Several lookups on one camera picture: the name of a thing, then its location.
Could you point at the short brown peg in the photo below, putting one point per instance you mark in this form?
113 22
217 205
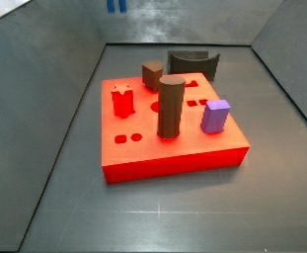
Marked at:
153 69

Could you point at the blue square-circle peg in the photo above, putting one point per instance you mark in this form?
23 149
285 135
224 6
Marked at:
117 6

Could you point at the red star peg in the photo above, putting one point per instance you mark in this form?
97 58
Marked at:
123 100

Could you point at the tall brown cylinder peg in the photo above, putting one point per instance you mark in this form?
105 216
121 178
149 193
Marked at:
170 99

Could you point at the purple hexagonal peg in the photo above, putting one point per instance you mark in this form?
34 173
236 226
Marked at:
214 116

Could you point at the black curved stand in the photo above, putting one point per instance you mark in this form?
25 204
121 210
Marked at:
185 61

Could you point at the red peg board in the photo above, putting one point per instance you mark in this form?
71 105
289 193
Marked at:
135 154

